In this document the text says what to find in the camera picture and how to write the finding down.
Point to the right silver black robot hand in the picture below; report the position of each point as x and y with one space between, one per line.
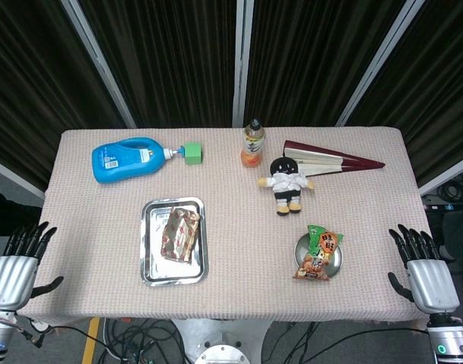
433 282

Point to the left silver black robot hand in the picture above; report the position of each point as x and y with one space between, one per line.
11 278

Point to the green orange snack bag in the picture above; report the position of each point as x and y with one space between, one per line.
318 254

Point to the gold red snack packet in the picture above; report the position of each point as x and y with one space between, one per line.
180 235

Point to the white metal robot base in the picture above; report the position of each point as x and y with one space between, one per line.
219 341

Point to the black power strip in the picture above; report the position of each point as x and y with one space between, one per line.
447 207

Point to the round steel plate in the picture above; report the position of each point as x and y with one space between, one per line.
337 261

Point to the yellow floor tape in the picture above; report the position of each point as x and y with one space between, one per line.
90 341

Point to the rectangular steel tray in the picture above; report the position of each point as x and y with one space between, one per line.
155 265

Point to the blue detergent bottle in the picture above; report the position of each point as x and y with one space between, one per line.
121 161

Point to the dark red folding fan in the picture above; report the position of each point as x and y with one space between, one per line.
329 157

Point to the black haired plush doll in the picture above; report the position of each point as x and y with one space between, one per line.
288 182

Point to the pink woven tablecloth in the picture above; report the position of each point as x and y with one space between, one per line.
246 242

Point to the black pleated curtain panel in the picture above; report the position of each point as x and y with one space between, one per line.
163 57
314 57
30 83
435 76

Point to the green cube block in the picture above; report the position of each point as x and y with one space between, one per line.
193 153

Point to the tea drink bottle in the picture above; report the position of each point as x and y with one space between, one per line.
253 148

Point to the white screen frame rail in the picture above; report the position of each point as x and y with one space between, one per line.
447 174
15 176

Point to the white screen frame post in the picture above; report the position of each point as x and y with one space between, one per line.
379 60
98 60
241 60

